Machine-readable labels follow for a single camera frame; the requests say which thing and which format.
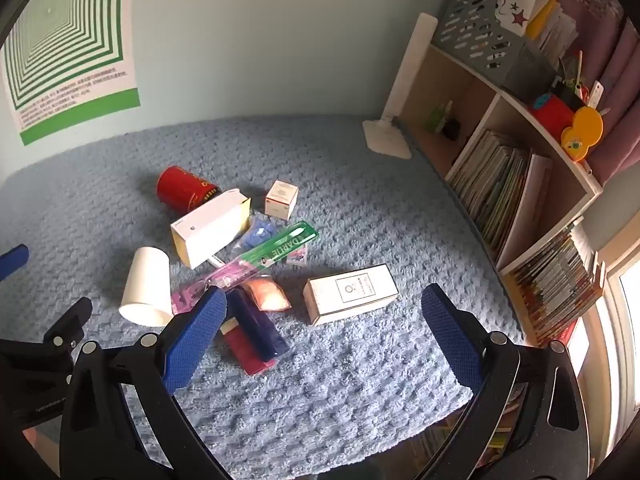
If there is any purple curtain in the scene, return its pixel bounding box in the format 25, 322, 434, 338
550, 0, 640, 186

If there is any white paper cup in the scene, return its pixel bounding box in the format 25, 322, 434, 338
119, 246, 173, 327

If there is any window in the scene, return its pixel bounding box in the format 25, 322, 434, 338
575, 220, 640, 461

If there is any white desk lamp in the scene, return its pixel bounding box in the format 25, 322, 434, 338
362, 12, 438, 161

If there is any wooden bookshelf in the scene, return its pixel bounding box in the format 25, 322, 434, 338
397, 42, 606, 346

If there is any purple toothbrush package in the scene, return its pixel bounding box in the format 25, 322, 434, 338
170, 255, 271, 317

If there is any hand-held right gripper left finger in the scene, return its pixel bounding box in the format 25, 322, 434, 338
60, 286, 236, 480

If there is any dark blue packet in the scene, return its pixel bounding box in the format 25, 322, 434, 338
226, 287, 290, 363

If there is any stack of white papers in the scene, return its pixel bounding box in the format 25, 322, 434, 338
537, 5, 581, 61

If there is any yellow round toy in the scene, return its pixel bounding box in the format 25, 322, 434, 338
560, 107, 605, 163

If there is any grey perforated file rack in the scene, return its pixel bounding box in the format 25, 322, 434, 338
431, 0, 558, 106

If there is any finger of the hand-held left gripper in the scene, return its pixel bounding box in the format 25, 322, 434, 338
0, 244, 30, 281
44, 297, 94, 357

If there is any red and white box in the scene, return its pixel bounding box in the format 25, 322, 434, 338
220, 320, 276, 376

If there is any yellow folder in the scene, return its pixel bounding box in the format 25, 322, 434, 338
525, 0, 561, 41

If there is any green striped wall poster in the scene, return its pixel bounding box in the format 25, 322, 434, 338
0, 0, 141, 147

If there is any small green bottle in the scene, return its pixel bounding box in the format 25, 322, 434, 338
427, 100, 453, 133

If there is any row of colourful books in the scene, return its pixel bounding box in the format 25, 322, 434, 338
510, 232, 603, 346

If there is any clear bag of blue gloves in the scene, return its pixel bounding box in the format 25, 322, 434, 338
231, 214, 278, 261

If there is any peach sponge packet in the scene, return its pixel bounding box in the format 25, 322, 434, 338
242, 277, 293, 313

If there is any white box with circle logo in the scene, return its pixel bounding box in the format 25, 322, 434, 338
303, 263, 400, 327

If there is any red drink can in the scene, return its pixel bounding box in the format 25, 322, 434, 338
156, 166, 222, 216

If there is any long white carton yellow inside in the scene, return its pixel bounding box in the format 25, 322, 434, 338
170, 189, 252, 270

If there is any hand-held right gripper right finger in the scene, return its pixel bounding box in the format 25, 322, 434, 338
421, 282, 598, 480

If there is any small pink printed packet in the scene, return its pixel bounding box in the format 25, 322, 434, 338
285, 240, 312, 265

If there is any small white box red trim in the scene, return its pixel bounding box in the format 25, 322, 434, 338
265, 180, 299, 222

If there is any green toothpaste box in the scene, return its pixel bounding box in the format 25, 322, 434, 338
220, 221, 319, 286

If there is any light blue fleece blanket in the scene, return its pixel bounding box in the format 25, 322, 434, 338
0, 115, 526, 480

